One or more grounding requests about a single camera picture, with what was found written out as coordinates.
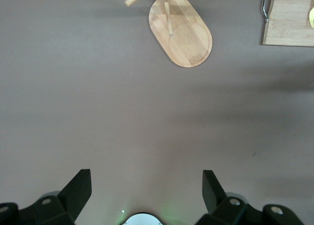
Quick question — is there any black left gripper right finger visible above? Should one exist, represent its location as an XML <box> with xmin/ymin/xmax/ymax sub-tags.
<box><xmin>196</xmin><ymin>170</ymin><xmax>304</xmax><ymax>225</ymax></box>

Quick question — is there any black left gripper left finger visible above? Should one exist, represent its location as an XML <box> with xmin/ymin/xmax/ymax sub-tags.
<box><xmin>0</xmin><ymin>169</ymin><xmax>93</xmax><ymax>225</ymax></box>

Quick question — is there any wooden mug tree rack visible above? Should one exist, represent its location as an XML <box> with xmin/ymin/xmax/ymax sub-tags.
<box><xmin>124</xmin><ymin>0</ymin><xmax>219</xmax><ymax>68</ymax></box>

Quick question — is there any bamboo tray with metal handle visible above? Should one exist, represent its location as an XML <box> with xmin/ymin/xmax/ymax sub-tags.
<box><xmin>261</xmin><ymin>0</ymin><xmax>314</xmax><ymax>48</ymax></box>

